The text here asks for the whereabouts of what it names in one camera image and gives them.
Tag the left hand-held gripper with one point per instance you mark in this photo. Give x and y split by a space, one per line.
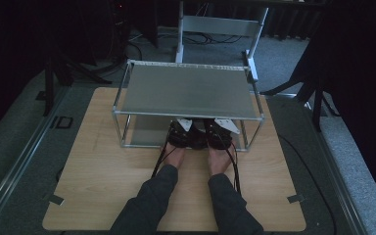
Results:
184 124

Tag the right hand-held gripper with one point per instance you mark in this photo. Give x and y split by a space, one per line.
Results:
226 124

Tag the metal shelf rack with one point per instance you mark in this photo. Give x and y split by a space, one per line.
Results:
189 91

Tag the person's left hand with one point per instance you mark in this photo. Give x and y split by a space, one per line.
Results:
174 156

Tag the person's right hand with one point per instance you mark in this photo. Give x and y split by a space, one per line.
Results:
218 161

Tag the black tripod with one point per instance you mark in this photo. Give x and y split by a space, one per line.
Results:
310 88
62 71

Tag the grey metal stand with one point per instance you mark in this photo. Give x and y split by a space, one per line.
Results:
218 25

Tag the grey tape piece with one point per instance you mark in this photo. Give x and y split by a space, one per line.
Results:
296 198
54 199

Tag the metal floor rail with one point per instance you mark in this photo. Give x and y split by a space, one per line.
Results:
336 169
23 163

